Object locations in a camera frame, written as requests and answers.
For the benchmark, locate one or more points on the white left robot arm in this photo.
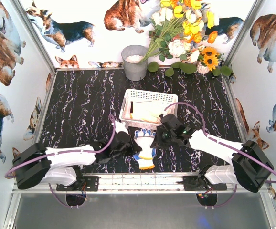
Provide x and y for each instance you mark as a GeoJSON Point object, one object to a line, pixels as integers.
{"type": "Point", "coordinates": [40, 164]}

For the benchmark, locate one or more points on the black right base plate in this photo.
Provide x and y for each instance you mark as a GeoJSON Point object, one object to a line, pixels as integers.
{"type": "Point", "coordinates": [199, 182]}

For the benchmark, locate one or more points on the cream knit glove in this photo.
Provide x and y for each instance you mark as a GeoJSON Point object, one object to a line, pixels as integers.
{"type": "Point", "coordinates": [148, 111]}

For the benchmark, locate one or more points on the white plastic storage basket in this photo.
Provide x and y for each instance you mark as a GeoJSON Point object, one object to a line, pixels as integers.
{"type": "Point", "coordinates": [136, 95]}

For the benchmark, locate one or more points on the artificial flower bouquet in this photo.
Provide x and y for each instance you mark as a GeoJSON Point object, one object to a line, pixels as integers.
{"type": "Point", "coordinates": [181, 29]}

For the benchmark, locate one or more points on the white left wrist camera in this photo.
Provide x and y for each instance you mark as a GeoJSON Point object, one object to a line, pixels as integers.
{"type": "Point", "coordinates": [120, 127]}

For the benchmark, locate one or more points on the sunflower pot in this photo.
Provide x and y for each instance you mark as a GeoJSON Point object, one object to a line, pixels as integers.
{"type": "Point", "coordinates": [210, 60]}

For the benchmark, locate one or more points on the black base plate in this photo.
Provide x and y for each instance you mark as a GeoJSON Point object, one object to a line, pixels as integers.
{"type": "Point", "coordinates": [199, 182]}
{"type": "Point", "coordinates": [88, 183]}

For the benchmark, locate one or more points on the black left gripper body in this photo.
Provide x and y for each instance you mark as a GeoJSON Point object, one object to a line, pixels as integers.
{"type": "Point", "coordinates": [130, 145]}

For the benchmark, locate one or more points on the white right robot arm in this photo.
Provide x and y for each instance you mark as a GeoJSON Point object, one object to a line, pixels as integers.
{"type": "Point", "coordinates": [247, 165]}

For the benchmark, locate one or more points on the blue dotted white glove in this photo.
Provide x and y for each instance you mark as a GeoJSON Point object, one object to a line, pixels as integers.
{"type": "Point", "coordinates": [144, 132]}

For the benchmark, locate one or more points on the aluminium front rail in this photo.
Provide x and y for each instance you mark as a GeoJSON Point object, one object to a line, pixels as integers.
{"type": "Point", "coordinates": [125, 183]}

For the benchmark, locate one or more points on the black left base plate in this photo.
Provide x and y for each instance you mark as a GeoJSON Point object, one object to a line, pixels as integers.
{"type": "Point", "coordinates": [88, 183]}

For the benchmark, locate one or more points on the grey metal bucket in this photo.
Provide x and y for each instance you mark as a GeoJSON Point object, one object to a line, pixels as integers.
{"type": "Point", "coordinates": [135, 66]}

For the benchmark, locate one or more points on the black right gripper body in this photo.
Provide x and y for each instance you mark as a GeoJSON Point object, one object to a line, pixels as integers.
{"type": "Point", "coordinates": [159, 137]}

